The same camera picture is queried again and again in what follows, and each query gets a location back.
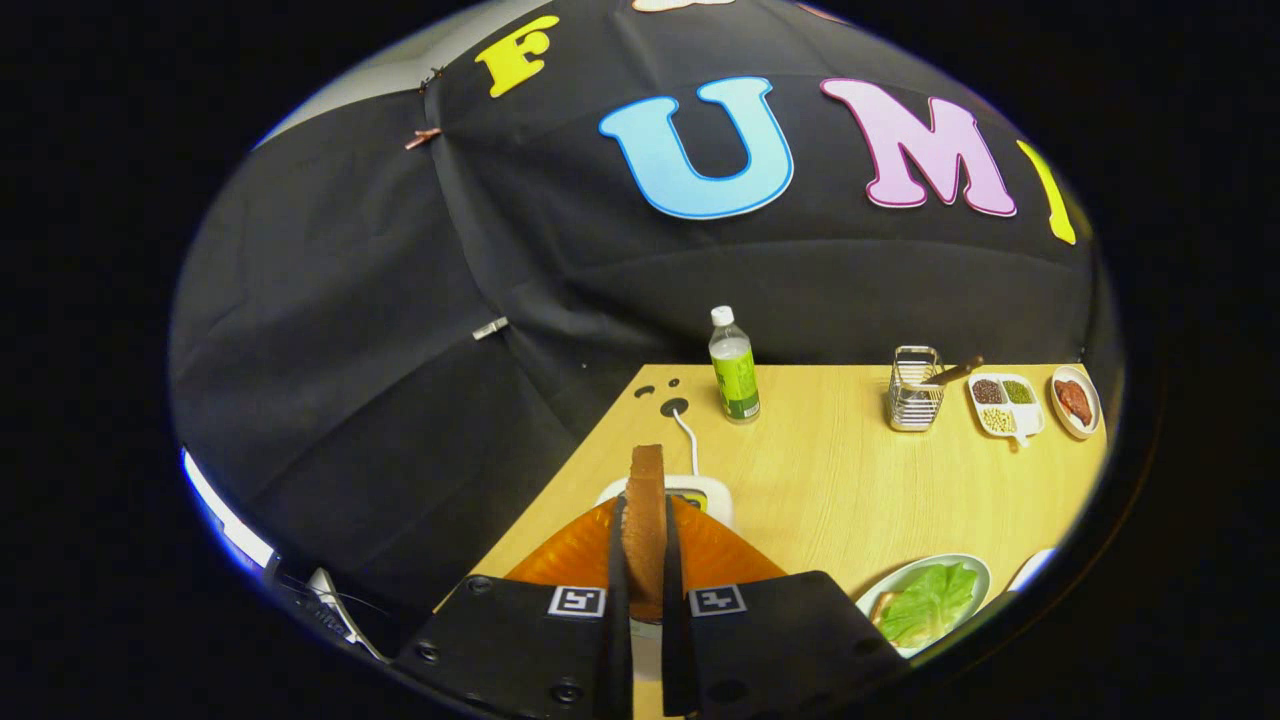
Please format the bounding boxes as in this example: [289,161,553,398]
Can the white toaster cable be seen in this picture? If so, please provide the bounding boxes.
[672,408,701,477]

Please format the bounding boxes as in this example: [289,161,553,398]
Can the red meat slice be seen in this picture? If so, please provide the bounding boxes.
[1055,378,1094,429]

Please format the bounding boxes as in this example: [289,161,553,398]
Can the white divided dish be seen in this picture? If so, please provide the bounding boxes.
[966,372,1047,448]

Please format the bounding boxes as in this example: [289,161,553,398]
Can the bread slice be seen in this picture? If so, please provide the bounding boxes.
[621,444,669,623]

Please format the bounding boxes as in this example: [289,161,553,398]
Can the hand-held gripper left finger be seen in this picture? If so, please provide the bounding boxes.
[390,497,634,720]

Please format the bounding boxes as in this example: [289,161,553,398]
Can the black backdrop cloth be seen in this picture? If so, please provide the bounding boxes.
[168,0,1121,641]

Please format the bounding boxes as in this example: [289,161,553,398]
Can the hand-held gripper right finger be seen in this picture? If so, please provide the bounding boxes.
[660,495,906,720]

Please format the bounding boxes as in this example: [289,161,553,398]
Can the white round plate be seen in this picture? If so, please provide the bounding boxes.
[1049,364,1104,441]

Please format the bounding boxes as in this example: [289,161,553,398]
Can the pale green round plate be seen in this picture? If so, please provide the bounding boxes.
[855,553,993,661]

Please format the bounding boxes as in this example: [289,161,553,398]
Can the metal wire utensil holder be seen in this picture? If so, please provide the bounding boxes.
[887,345,946,433]

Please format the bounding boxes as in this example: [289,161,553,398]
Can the green label plastic bottle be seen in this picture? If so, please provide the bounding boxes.
[708,305,762,426]

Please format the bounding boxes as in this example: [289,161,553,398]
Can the white square plate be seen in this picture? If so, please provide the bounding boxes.
[1005,546,1059,594]

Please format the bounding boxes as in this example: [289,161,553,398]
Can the white toaster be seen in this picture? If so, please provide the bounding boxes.
[597,475,734,686]

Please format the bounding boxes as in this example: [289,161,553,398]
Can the wooden handled utensil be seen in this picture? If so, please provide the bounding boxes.
[920,355,986,389]

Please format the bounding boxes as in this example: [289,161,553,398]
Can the green lettuce leaf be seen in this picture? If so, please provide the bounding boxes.
[878,562,981,649]

